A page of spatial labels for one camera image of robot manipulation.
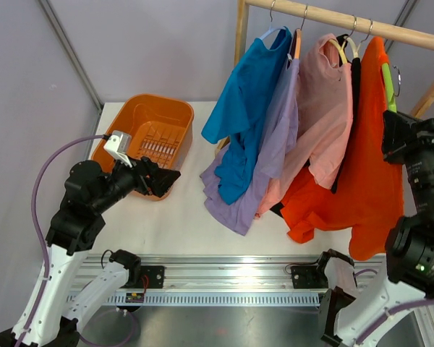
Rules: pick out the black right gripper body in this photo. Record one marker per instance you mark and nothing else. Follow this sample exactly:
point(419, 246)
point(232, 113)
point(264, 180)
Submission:
point(427, 140)

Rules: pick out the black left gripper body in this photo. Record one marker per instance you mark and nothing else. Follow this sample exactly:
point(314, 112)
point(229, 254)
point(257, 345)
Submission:
point(141, 182)

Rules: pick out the lime green hanger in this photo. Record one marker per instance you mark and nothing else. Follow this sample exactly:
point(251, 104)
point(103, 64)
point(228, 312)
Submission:
point(391, 94)

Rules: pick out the orange t shirt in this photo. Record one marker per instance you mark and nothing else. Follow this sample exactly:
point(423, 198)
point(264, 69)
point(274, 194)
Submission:
point(369, 196)

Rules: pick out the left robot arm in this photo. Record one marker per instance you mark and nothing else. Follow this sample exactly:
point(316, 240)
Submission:
point(49, 318)

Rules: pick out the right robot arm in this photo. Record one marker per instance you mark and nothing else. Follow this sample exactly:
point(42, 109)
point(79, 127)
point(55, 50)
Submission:
point(405, 281)

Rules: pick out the pink t shirt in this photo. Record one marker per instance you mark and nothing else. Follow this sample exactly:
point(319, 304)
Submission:
point(322, 119)

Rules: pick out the cream yellow hanger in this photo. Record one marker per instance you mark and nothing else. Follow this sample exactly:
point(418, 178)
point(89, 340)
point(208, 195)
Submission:
point(340, 47)

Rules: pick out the black t shirt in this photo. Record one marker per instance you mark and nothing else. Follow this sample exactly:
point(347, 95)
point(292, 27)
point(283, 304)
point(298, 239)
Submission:
point(351, 108)

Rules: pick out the lilac t shirt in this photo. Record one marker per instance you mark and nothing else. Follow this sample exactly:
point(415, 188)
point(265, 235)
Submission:
point(279, 136)

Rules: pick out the blue t shirt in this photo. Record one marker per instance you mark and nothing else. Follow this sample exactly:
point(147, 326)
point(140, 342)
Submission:
point(240, 113)

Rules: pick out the orange brown hanger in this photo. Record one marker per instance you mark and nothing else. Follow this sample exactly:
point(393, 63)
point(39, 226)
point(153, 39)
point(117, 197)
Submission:
point(297, 37)

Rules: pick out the light blue hanger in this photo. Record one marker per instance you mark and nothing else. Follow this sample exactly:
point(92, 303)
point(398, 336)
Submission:
point(271, 28)

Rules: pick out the orange plastic basket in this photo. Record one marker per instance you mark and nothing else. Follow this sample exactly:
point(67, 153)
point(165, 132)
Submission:
point(160, 129)

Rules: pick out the wooden clothes rack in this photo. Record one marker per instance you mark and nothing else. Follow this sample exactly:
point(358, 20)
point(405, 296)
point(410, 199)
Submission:
point(391, 33)

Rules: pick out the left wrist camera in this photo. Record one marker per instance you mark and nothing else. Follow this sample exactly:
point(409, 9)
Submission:
point(117, 145)

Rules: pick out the aluminium mounting rail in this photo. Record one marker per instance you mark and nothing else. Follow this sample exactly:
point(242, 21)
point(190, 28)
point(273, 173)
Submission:
point(230, 282)

